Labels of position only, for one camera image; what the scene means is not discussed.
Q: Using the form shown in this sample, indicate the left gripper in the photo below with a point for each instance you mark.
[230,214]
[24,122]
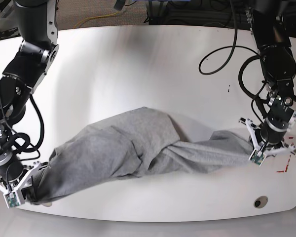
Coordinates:
[272,131]

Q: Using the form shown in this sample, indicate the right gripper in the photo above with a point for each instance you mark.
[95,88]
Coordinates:
[11,169]

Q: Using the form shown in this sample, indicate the grey T-shirt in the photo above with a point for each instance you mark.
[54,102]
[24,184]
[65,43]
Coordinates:
[134,144]

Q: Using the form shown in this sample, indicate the red tape rectangle marking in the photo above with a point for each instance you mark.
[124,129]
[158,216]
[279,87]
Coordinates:
[283,160]

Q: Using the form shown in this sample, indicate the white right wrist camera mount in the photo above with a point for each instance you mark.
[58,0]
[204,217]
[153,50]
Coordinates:
[16,195]

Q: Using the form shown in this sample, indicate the right table cable grommet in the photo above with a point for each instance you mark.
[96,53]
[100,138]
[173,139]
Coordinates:
[261,202]

